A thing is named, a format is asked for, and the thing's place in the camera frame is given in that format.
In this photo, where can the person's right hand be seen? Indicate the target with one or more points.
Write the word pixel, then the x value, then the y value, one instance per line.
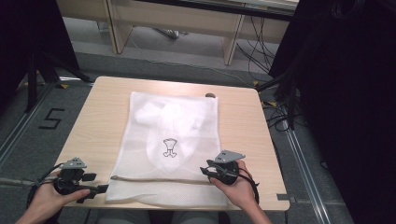
pixel 239 193

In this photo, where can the metal floor rail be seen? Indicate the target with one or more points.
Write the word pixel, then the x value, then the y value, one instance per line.
pixel 306 180
pixel 23 124

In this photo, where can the grey tape strip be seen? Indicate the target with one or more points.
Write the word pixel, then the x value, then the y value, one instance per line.
pixel 285 197

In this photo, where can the white mesh laundry bag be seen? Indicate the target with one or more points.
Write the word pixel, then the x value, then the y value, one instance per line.
pixel 130 186

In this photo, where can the person's left hand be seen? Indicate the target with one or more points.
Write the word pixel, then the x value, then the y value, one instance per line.
pixel 46 199

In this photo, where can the small brown round object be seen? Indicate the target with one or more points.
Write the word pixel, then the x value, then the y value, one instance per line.
pixel 210 95

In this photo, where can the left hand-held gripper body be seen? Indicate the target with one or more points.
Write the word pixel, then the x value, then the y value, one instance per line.
pixel 72 177

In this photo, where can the white garment with black print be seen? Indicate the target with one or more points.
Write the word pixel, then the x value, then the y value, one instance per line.
pixel 177 124

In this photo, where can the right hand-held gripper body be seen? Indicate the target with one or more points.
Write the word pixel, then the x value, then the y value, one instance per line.
pixel 226 172

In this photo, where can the yellow tape mark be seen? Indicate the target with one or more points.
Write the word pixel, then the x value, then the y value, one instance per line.
pixel 63 86
pixel 272 103
pixel 255 83

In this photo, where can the grey power strip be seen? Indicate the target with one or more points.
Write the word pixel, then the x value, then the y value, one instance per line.
pixel 169 33

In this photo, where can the black curtain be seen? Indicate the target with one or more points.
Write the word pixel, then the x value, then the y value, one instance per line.
pixel 28 31
pixel 348 93

